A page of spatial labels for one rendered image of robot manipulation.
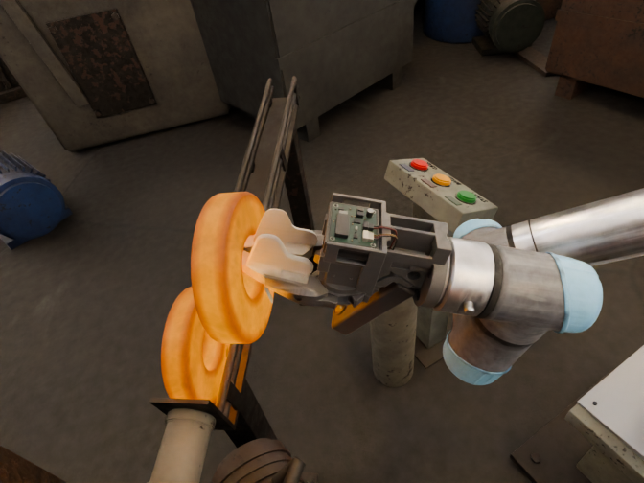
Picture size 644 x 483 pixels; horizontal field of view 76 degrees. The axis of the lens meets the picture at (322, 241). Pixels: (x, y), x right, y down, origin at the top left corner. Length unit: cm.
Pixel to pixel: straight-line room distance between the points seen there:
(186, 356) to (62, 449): 105
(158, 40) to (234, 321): 227
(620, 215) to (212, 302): 45
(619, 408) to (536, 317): 62
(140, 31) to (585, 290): 239
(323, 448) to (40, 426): 87
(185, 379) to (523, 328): 37
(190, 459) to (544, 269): 43
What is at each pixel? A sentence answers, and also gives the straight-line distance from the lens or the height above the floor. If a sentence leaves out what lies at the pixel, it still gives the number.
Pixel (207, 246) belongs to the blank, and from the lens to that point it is 37.
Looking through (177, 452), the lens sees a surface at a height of 69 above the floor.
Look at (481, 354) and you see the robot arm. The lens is 50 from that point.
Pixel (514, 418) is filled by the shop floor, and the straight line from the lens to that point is 131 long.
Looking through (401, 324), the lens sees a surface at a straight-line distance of 102.
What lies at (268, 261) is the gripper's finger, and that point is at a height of 89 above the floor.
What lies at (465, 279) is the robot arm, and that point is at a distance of 40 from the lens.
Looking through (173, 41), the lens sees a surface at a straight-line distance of 257.
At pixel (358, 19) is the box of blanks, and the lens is 238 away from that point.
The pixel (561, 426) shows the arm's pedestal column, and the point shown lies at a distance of 131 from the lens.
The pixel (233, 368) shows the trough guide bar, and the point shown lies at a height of 66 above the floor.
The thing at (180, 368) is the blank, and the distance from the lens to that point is 52.
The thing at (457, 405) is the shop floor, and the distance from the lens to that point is 129.
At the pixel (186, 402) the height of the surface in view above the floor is 72.
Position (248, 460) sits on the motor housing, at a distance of 69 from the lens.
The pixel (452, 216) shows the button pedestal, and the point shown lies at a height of 60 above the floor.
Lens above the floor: 117
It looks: 44 degrees down
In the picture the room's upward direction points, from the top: 10 degrees counter-clockwise
